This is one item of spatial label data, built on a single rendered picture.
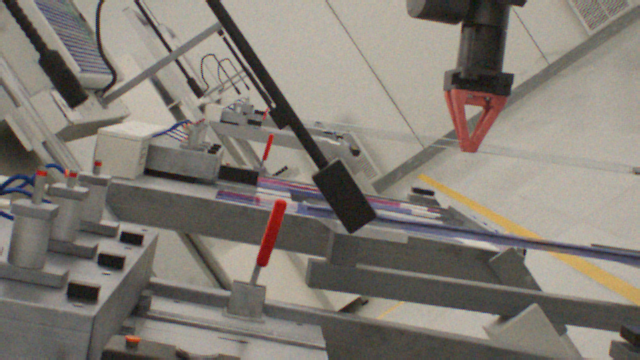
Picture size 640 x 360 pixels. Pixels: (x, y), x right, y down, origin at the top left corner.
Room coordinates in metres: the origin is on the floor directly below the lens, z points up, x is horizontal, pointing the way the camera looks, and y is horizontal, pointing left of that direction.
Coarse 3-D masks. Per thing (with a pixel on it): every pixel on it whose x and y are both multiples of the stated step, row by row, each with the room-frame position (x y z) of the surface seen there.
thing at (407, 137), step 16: (320, 128) 1.28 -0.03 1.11; (336, 128) 1.28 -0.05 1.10; (352, 128) 1.28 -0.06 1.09; (368, 128) 1.28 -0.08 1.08; (432, 144) 1.28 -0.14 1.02; (448, 144) 1.28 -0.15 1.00; (480, 144) 1.28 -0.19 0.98; (544, 160) 1.29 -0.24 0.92; (560, 160) 1.29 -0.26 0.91; (576, 160) 1.29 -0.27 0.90; (592, 160) 1.29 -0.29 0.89
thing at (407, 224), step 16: (304, 208) 1.04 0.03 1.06; (320, 208) 1.04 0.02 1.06; (400, 224) 1.05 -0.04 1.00; (416, 224) 1.05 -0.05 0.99; (432, 224) 1.05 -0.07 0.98; (480, 240) 1.05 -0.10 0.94; (496, 240) 1.05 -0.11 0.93; (512, 240) 1.06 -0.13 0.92; (528, 240) 1.06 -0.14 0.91; (544, 240) 1.06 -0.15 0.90; (592, 256) 1.06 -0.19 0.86; (608, 256) 1.06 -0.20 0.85; (624, 256) 1.06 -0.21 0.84
